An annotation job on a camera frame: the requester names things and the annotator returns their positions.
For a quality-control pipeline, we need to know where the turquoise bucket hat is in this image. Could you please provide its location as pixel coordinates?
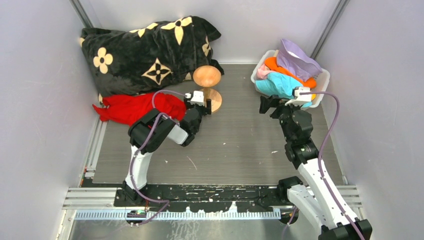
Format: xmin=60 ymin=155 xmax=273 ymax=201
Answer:
xmin=254 ymin=72 xmax=303 ymax=100

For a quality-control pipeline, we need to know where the wooden hat stand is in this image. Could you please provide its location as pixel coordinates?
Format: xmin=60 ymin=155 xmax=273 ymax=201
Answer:
xmin=193 ymin=65 xmax=223 ymax=113

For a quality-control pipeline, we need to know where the orange bucket hat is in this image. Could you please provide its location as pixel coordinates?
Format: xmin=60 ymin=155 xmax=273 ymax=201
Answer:
xmin=264 ymin=57 xmax=317 ymax=89

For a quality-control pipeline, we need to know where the lavender bucket hat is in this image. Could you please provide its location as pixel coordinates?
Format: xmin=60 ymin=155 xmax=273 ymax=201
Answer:
xmin=276 ymin=38 xmax=323 ymax=81

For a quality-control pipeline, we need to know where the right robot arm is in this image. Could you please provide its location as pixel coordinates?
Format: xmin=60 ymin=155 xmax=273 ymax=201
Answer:
xmin=259 ymin=95 xmax=373 ymax=240

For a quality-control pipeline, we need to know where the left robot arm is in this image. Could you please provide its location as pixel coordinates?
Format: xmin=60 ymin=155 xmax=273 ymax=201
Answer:
xmin=122 ymin=98 xmax=212 ymax=204

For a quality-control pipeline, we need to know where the pink bucket hat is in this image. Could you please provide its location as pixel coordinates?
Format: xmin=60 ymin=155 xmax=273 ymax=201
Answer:
xmin=256 ymin=64 xmax=273 ymax=80

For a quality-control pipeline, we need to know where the white plastic basket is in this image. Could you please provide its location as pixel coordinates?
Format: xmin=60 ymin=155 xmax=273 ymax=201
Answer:
xmin=250 ymin=49 xmax=331 ymax=108

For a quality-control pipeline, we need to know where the black floral plush pillow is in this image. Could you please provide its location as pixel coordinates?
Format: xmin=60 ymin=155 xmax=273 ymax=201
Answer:
xmin=79 ymin=16 xmax=221 ymax=97

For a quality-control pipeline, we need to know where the red cloth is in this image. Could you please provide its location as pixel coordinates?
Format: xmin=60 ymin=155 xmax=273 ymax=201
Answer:
xmin=92 ymin=93 xmax=187 ymax=126

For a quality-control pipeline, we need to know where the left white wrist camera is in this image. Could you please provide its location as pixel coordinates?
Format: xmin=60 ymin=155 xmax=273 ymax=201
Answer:
xmin=183 ymin=90 xmax=205 ymax=107

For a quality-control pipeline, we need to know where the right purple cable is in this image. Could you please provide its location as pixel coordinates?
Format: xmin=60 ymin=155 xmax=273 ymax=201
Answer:
xmin=281 ymin=91 xmax=366 ymax=240

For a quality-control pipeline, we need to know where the purple cable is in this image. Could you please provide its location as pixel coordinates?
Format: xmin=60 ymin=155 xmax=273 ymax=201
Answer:
xmin=128 ymin=89 xmax=190 ymax=227
xmin=281 ymin=91 xmax=366 ymax=240

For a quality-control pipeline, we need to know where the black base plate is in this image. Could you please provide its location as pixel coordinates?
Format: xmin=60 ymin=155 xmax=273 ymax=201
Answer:
xmin=113 ymin=184 xmax=293 ymax=213

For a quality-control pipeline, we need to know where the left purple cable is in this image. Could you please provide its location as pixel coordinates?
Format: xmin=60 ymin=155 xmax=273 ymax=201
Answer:
xmin=128 ymin=89 xmax=190 ymax=227

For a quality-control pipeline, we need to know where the aluminium rail frame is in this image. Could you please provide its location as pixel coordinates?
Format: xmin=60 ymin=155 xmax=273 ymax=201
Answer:
xmin=62 ymin=184 xmax=363 ymax=225

